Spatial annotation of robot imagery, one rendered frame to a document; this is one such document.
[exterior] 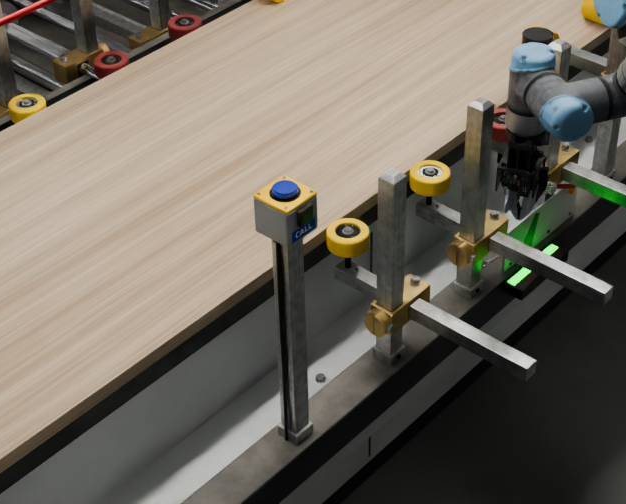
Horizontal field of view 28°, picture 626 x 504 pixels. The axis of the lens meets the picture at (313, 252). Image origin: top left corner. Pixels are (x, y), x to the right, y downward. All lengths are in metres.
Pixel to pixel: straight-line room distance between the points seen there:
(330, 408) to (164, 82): 0.91
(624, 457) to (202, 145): 1.32
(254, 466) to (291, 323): 0.29
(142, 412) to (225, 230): 0.38
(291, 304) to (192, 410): 0.41
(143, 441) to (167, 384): 0.11
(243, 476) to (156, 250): 0.45
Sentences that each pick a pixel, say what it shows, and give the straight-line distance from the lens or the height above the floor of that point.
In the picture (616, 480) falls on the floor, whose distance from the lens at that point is 3.15.
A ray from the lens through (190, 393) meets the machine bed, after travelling 2.29.
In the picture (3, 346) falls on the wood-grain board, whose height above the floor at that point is 0.90.
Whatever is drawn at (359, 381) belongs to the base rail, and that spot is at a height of 0.70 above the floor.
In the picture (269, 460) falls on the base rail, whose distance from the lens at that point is 2.19.
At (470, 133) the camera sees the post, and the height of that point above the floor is 1.08.
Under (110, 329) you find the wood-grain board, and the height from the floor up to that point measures 0.90.
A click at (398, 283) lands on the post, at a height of 0.88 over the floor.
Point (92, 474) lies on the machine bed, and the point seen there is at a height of 0.70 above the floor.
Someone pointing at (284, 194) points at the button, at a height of 1.23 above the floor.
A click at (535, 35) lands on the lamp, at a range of 2.46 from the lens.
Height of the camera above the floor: 2.32
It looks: 38 degrees down
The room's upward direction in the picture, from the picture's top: 2 degrees counter-clockwise
